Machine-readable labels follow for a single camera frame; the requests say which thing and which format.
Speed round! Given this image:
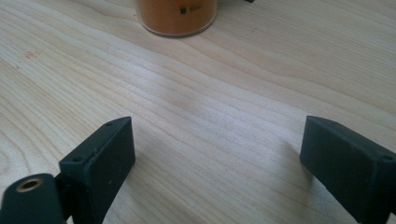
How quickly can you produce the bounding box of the amber liquid glass beaker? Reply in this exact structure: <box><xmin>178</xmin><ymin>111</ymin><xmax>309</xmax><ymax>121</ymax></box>
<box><xmin>134</xmin><ymin>0</ymin><xmax>219</xmax><ymax>38</ymax></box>

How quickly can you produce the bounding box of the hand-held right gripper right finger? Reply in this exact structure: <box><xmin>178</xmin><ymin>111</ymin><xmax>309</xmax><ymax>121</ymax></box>
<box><xmin>299</xmin><ymin>115</ymin><xmax>396</xmax><ymax>224</ymax></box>

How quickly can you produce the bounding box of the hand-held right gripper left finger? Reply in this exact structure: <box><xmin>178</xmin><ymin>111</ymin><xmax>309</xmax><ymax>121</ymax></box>
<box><xmin>54</xmin><ymin>116</ymin><xmax>136</xmax><ymax>224</ymax></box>

